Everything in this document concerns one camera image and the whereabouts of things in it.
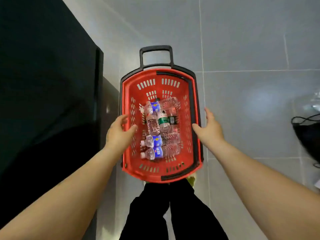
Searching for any blue label water bottle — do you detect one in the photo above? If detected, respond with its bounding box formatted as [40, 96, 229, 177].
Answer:
[140, 144, 181, 161]
[140, 133, 181, 148]
[144, 97, 181, 115]

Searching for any red shopping basket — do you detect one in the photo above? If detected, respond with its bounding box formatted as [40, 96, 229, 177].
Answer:
[119, 45, 204, 184]

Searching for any person's right hand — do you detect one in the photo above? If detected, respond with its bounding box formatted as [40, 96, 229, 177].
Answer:
[192, 107, 225, 149]

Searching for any person's left forearm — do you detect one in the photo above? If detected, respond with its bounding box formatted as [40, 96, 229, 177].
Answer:
[0, 145, 123, 240]

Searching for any person's right forearm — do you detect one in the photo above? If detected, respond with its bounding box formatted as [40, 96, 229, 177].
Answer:
[207, 140, 320, 240]

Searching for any person's right green shoe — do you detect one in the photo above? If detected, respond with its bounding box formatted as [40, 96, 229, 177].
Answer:
[186, 172, 197, 188]

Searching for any red white label water bottle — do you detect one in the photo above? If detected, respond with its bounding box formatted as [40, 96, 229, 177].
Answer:
[146, 113, 160, 136]

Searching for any person's left hand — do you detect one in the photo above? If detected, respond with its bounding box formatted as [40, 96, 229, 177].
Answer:
[105, 114, 138, 154]

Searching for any black bag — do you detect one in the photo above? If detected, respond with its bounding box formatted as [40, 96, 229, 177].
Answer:
[291, 114, 320, 169]

